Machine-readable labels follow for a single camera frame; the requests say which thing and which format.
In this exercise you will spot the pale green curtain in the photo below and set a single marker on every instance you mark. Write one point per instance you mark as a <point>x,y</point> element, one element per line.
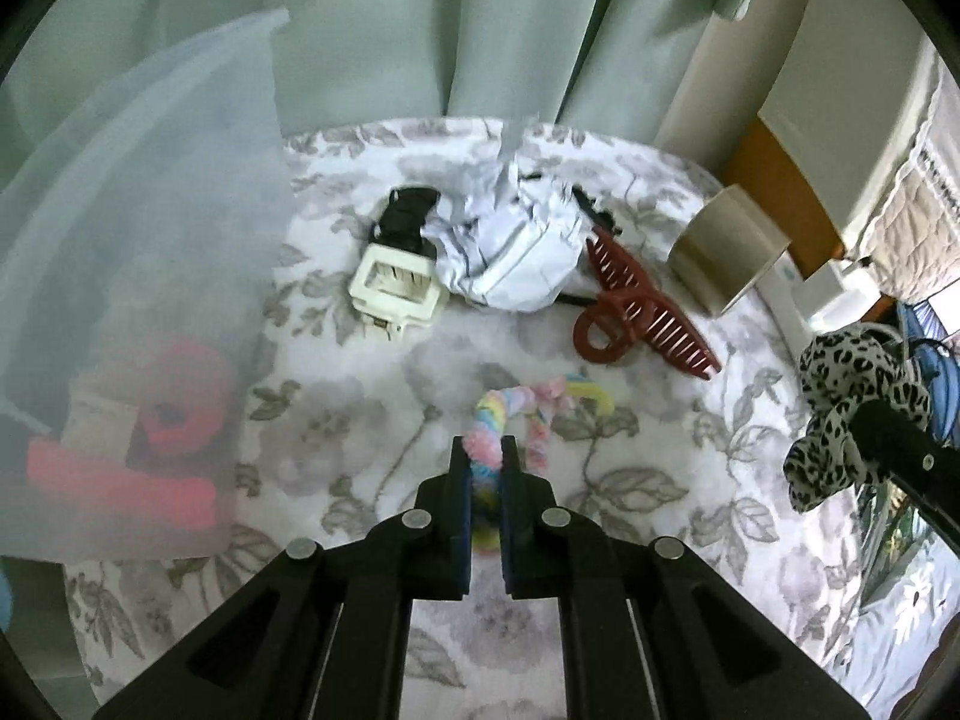
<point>450,30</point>

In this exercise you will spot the beige quilted blanket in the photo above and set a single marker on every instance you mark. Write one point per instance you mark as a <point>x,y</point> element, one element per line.
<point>915,225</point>

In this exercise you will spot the dark red hair claw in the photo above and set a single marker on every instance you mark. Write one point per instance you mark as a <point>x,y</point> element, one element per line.
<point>622,307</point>

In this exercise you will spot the white paper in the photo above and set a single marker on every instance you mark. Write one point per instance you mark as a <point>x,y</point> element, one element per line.
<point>510,255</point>

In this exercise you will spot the white charger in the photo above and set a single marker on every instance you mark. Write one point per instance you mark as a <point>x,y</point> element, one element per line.
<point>832,292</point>

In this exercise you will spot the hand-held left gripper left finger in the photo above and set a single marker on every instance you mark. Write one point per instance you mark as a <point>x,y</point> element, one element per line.
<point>459,525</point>

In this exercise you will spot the cream padded headboard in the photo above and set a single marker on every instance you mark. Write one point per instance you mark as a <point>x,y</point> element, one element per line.
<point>847,127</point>

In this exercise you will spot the translucent plastic storage container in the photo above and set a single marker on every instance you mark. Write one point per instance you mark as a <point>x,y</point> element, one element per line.
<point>112,240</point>

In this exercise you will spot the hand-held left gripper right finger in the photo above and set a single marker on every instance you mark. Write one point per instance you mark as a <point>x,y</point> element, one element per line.
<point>511,525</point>

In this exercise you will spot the orange wooden nightstand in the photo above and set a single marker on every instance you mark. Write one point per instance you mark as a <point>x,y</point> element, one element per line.
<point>772,180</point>

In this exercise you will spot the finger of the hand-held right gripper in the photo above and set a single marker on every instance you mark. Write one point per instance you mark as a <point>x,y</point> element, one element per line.
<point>900,450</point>
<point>943,397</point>

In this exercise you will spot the black hair clip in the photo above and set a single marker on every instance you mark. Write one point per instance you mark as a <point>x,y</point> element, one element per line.
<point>405,221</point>

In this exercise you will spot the black headband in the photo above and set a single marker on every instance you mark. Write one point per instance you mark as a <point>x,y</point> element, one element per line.
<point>592,210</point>

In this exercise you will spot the cream rectangular hair clip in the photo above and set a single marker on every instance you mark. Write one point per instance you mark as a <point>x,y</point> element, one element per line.
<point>360,292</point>

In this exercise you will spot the brown packing tape roll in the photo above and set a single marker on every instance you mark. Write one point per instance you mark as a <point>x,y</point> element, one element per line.
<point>712,240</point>

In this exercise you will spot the leopard print scrunchie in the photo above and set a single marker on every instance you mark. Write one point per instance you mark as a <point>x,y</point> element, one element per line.
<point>840,367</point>

